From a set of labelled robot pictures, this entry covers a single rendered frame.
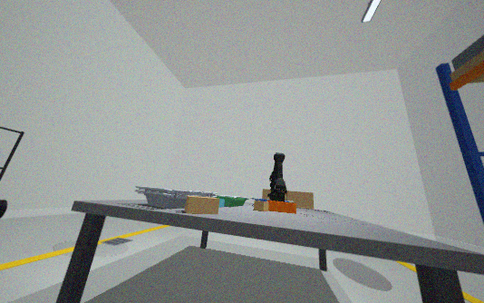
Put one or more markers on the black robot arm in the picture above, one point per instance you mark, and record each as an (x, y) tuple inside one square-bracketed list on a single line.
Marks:
[(276, 178)]

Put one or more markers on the green plastic tray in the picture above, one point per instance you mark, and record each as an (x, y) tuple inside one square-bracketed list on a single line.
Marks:
[(231, 202)]

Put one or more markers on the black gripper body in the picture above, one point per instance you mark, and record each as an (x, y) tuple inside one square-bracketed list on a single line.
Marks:
[(272, 194)]

